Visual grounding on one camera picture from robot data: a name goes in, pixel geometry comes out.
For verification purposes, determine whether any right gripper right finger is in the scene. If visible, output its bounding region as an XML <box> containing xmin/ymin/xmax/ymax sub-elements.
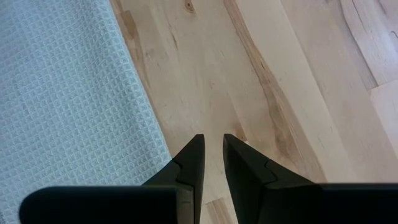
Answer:
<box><xmin>222</xmin><ymin>133</ymin><xmax>398</xmax><ymax>224</ymax></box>

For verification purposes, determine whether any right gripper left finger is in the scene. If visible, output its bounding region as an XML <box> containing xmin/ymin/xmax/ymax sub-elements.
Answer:
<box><xmin>18</xmin><ymin>133</ymin><xmax>206</xmax><ymax>224</ymax></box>

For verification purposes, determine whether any light blue waffle towel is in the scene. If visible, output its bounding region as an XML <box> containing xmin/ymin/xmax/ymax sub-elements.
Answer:
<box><xmin>0</xmin><ymin>0</ymin><xmax>172</xmax><ymax>224</ymax></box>

